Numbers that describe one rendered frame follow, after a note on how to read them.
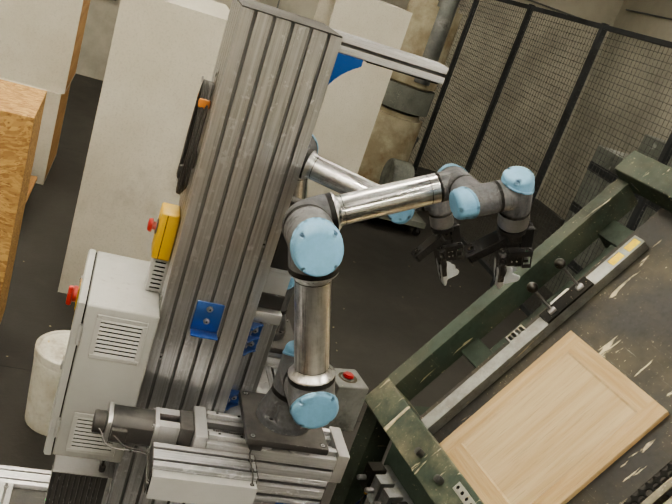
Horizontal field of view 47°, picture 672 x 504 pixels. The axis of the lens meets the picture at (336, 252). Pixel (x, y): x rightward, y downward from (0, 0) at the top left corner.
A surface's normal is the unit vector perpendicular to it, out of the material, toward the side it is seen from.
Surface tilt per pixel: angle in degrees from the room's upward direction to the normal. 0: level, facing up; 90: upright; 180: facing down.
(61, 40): 90
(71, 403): 90
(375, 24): 90
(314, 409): 97
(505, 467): 55
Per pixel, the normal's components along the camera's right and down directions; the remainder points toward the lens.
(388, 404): -0.54, -0.62
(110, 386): 0.20, 0.40
